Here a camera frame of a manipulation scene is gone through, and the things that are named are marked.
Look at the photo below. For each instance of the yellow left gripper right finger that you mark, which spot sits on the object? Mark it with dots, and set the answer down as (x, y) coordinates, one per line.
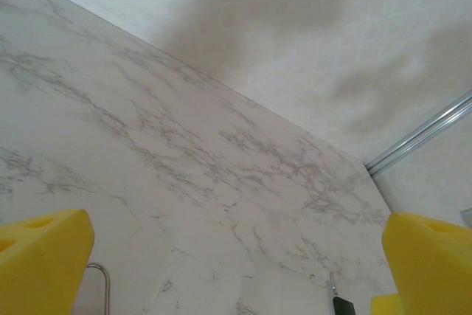
(431, 267)

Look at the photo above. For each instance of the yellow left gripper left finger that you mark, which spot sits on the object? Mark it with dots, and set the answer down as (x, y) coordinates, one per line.
(40, 263)

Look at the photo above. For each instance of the small brass padlock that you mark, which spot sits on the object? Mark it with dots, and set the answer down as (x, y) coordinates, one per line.
(107, 285)

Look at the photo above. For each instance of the aluminium frame post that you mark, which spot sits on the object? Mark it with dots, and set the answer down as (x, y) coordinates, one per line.
(424, 132)

